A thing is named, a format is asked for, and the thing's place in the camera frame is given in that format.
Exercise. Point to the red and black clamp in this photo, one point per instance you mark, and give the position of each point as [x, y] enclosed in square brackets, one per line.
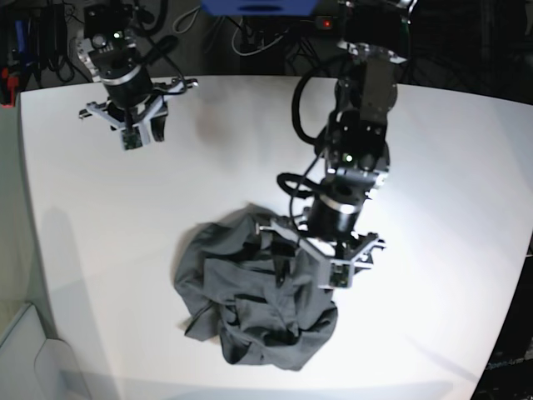
[9, 87]

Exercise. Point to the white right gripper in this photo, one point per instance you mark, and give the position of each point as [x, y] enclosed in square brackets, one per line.
[148, 117]

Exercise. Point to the dark grey t-shirt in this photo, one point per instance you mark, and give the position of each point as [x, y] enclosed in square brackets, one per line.
[225, 277]

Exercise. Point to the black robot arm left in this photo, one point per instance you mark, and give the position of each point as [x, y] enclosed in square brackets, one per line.
[374, 39]

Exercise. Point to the blue box at top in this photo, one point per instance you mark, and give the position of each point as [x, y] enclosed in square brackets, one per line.
[259, 7]

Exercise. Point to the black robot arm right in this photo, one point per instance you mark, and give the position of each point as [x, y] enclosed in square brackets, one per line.
[116, 46]

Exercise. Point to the black power strip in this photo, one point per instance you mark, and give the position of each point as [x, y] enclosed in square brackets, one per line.
[327, 23]

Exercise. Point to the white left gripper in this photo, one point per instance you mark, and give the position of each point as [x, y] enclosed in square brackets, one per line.
[355, 252]

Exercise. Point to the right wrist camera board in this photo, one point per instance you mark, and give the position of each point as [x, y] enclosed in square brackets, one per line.
[131, 139]

